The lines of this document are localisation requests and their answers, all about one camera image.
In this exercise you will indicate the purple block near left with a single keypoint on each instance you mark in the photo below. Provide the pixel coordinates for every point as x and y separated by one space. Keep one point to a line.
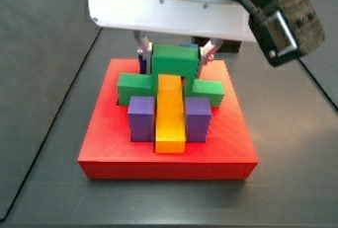
142 118

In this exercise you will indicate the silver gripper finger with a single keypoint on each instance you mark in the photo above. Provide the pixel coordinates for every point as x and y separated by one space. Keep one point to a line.
209 46
145 47

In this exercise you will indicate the yellow long bar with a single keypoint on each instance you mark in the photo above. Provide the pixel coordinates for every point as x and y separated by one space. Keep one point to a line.
170 120

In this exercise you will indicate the green bridge-shaped block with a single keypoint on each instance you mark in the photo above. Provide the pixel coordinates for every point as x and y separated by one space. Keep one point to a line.
172 60

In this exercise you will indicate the blue block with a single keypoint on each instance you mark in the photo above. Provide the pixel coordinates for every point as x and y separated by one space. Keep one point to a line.
192 45
142 64

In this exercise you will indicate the blue block far right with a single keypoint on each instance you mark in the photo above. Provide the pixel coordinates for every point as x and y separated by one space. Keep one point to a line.
192 45

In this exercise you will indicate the black angle bracket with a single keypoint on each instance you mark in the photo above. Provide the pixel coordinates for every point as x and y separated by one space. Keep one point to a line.
230 46

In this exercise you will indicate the purple block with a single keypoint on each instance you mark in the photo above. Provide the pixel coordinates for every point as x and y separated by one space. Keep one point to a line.
197 119
142 118

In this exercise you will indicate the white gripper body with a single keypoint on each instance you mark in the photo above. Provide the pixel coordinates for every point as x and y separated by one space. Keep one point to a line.
198 18

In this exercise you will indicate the red base board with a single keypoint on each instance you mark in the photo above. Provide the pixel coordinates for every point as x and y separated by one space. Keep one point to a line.
111 156

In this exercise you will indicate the blue block far left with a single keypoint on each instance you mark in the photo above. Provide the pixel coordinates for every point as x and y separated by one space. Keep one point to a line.
142 64

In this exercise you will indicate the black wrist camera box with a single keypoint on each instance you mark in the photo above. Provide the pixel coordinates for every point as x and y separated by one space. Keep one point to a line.
290 31

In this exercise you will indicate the purple block near right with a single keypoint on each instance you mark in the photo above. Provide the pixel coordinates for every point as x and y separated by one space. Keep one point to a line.
197 119

